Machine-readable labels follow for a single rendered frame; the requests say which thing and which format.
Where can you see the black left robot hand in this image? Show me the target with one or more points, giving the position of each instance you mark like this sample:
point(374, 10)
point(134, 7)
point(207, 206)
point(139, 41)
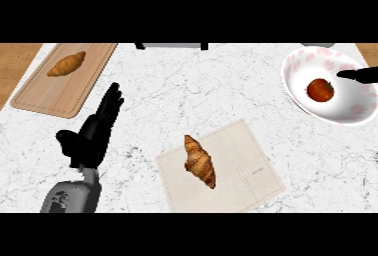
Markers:
point(90, 133)

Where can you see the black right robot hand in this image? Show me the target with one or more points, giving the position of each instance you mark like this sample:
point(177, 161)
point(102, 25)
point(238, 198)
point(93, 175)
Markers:
point(363, 74)

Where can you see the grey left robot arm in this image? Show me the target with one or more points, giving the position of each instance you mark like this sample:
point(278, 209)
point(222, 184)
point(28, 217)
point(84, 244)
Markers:
point(68, 196)

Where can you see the white bowl with pink spots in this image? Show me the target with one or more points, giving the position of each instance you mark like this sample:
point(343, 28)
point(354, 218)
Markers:
point(315, 106)

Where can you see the beige placemat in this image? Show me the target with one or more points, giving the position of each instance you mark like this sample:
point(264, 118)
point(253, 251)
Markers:
point(245, 180)

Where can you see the grey object at edge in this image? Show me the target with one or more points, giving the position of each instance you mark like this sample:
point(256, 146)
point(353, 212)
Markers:
point(318, 44)

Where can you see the wooden cutting board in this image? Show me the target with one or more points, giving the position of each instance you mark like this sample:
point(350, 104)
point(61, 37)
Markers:
point(64, 80)

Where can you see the golden croissant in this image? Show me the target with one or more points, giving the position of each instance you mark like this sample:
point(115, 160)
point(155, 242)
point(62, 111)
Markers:
point(67, 64)

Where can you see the dark brown croissant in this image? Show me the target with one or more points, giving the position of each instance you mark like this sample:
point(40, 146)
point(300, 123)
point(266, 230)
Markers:
point(199, 161)

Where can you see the grey appliance with black feet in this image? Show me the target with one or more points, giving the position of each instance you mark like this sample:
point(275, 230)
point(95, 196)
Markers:
point(171, 45)

